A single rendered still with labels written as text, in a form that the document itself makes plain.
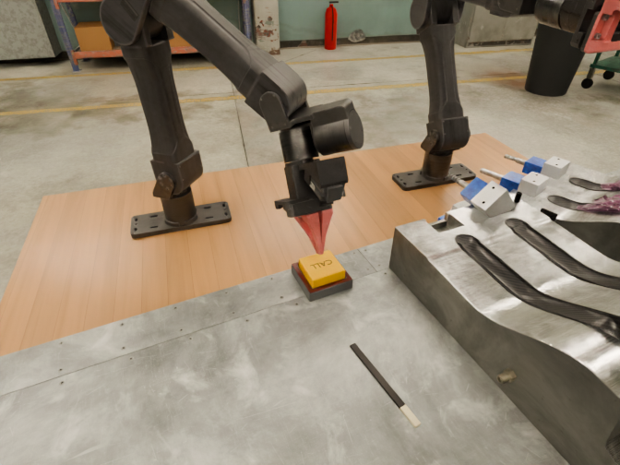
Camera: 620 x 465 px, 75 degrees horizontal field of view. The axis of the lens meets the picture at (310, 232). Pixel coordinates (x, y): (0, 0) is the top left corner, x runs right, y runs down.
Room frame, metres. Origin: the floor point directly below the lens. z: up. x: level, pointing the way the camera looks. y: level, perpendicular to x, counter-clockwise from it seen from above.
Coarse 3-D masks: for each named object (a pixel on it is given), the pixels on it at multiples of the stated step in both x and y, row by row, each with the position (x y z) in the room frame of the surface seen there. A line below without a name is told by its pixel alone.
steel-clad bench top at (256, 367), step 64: (384, 256) 0.57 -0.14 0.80; (128, 320) 0.42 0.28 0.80; (192, 320) 0.42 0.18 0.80; (256, 320) 0.42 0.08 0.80; (320, 320) 0.42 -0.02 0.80; (384, 320) 0.42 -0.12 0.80; (0, 384) 0.31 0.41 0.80; (64, 384) 0.31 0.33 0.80; (128, 384) 0.31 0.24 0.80; (192, 384) 0.31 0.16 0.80; (256, 384) 0.31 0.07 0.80; (320, 384) 0.31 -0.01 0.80; (448, 384) 0.31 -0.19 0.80; (0, 448) 0.23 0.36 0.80; (64, 448) 0.23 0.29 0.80; (128, 448) 0.23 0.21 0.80; (192, 448) 0.23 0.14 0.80; (256, 448) 0.23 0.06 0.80; (320, 448) 0.23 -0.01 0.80; (384, 448) 0.23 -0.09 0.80; (448, 448) 0.23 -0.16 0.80; (512, 448) 0.23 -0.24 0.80
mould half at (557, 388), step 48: (432, 240) 0.51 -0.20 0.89; (480, 240) 0.51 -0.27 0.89; (576, 240) 0.51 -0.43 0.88; (432, 288) 0.44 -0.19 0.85; (480, 288) 0.41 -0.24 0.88; (576, 288) 0.40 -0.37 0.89; (480, 336) 0.35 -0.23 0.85; (528, 336) 0.30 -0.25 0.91; (576, 336) 0.29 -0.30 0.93; (528, 384) 0.28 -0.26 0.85; (576, 384) 0.24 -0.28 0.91; (576, 432) 0.22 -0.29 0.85
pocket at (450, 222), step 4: (448, 216) 0.58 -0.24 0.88; (452, 216) 0.58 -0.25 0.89; (440, 220) 0.58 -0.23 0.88; (444, 220) 0.58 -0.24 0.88; (448, 220) 0.58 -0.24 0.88; (452, 220) 0.57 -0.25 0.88; (456, 220) 0.57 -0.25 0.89; (432, 224) 0.57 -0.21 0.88; (436, 224) 0.57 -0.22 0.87; (440, 224) 0.58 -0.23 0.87; (444, 224) 0.58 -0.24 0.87; (448, 224) 0.58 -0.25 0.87; (452, 224) 0.57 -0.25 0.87; (456, 224) 0.56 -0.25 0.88; (460, 224) 0.56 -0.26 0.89; (436, 228) 0.57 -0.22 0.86; (440, 228) 0.58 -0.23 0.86; (444, 228) 0.58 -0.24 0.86; (448, 228) 0.58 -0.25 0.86; (452, 228) 0.57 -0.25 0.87; (440, 232) 0.56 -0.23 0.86
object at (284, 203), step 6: (294, 162) 0.56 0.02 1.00; (300, 162) 0.55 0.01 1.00; (288, 198) 0.55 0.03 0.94; (300, 198) 0.52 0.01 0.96; (306, 198) 0.52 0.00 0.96; (312, 198) 0.52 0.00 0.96; (318, 198) 0.53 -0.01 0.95; (276, 204) 0.55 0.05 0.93; (282, 204) 0.52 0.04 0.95; (288, 204) 0.51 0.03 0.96
